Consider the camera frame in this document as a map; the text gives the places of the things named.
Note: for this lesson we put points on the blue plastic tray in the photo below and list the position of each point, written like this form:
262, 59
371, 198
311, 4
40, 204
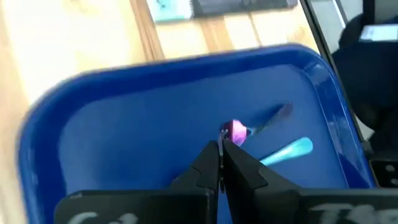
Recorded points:
140, 124

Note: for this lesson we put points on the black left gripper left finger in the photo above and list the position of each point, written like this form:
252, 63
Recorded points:
186, 202

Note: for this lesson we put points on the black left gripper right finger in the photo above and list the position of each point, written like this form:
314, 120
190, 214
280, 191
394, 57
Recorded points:
248, 193

